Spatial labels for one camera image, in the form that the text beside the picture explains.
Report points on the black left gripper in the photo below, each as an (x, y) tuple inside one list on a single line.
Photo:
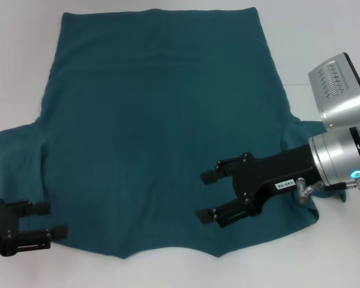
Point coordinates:
[(1, 225)]

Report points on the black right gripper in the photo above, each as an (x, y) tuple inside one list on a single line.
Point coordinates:
[(276, 171)]

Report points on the teal blue shirt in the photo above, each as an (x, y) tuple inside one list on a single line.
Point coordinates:
[(156, 120)]

